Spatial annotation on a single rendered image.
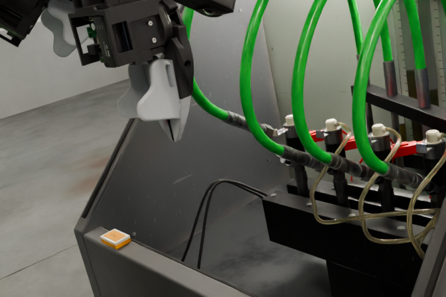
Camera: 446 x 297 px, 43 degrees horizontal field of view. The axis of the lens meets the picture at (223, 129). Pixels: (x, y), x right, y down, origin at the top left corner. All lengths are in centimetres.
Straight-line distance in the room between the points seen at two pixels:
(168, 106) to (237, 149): 69
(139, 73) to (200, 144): 61
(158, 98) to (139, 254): 42
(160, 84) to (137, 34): 6
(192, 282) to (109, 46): 41
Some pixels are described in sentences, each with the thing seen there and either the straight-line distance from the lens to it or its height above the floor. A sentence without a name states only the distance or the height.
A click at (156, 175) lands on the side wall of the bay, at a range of 112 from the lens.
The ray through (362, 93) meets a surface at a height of 121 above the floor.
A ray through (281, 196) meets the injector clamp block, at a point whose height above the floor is 98.
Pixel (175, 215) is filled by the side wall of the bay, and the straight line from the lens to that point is 117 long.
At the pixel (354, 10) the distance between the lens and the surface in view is 101.
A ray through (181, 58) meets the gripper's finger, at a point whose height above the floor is 129.
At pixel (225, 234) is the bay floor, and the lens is 119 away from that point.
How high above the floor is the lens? 138
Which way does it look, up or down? 17 degrees down
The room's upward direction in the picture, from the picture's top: 12 degrees counter-clockwise
